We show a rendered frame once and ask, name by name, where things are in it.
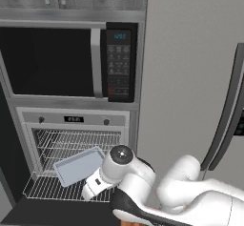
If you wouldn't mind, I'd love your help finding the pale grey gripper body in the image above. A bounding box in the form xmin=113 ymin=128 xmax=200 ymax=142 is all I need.
xmin=53 ymin=146 xmax=106 ymax=188

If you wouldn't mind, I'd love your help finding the silver microwave door handle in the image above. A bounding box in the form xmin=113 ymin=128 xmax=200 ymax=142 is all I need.
xmin=91 ymin=28 xmax=105 ymax=99

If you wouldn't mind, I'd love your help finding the black microwave oven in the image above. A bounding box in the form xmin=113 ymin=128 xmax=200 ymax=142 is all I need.
xmin=0 ymin=21 xmax=139 ymax=104

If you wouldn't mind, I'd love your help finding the wire oven rack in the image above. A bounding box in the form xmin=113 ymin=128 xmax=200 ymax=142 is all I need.
xmin=22 ymin=174 xmax=119 ymax=204
xmin=35 ymin=129 xmax=123 ymax=175

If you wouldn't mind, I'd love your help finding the grey fridge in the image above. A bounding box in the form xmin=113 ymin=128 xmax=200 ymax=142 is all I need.
xmin=135 ymin=0 xmax=244 ymax=209

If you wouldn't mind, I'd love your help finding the silver built-in oven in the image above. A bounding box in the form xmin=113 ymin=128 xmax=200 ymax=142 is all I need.
xmin=14 ymin=106 xmax=132 ymax=205

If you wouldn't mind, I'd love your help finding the black oven door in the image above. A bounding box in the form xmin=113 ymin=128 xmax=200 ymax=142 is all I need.
xmin=0 ymin=196 xmax=120 ymax=226

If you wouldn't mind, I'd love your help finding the black microwave door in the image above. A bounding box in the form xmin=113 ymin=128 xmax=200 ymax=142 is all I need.
xmin=0 ymin=27 xmax=106 ymax=99

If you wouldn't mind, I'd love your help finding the dark grey fridge handle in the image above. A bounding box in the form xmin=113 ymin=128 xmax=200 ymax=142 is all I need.
xmin=208 ymin=85 xmax=244 ymax=172
xmin=199 ymin=43 xmax=244 ymax=173

